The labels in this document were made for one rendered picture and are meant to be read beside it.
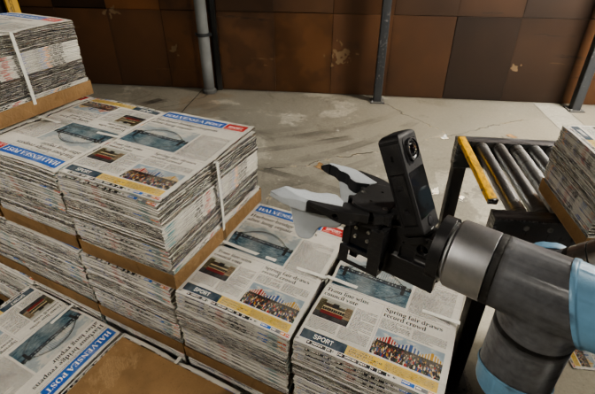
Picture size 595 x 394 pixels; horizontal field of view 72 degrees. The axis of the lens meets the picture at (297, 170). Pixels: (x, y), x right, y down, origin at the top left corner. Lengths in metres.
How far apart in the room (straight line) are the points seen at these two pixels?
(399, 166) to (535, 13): 4.12
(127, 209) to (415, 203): 0.61
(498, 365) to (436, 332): 0.40
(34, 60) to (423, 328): 1.17
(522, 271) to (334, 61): 3.97
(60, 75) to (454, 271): 1.20
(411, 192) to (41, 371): 1.03
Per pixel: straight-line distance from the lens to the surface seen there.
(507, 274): 0.44
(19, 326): 1.39
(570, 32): 4.68
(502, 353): 0.50
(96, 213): 0.99
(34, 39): 1.34
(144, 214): 0.87
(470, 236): 0.45
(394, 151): 0.44
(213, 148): 0.99
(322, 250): 1.03
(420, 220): 0.45
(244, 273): 0.98
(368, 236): 0.49
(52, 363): 1.26
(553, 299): 0.44
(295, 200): 0.47
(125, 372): 1.17
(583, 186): 1.27
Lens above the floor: 1.52
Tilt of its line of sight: 31 degrees down
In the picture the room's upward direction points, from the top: straight up
